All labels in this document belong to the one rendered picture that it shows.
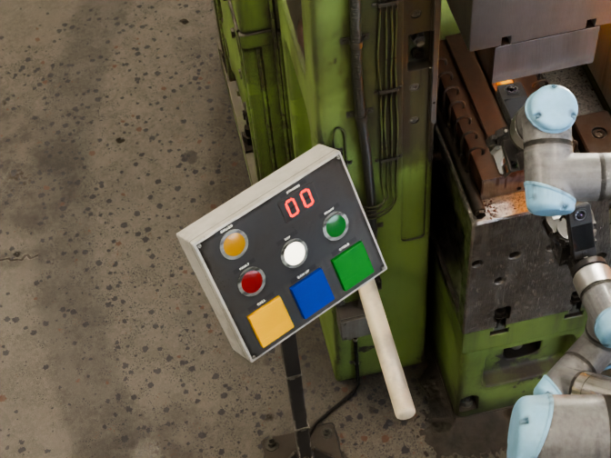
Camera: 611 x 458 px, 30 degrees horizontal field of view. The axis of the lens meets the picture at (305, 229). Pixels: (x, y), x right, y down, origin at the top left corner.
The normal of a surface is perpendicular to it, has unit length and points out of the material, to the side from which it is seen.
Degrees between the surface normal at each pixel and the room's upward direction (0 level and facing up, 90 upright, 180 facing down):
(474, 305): 90
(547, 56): 90
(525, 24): 90
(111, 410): 0
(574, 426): 15
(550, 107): 28
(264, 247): 60
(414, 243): 90
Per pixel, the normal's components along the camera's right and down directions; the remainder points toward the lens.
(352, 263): 0.50, 0.24
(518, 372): -0.07, -0.59
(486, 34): 0.22, 0.78
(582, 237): 0.11, 0.37
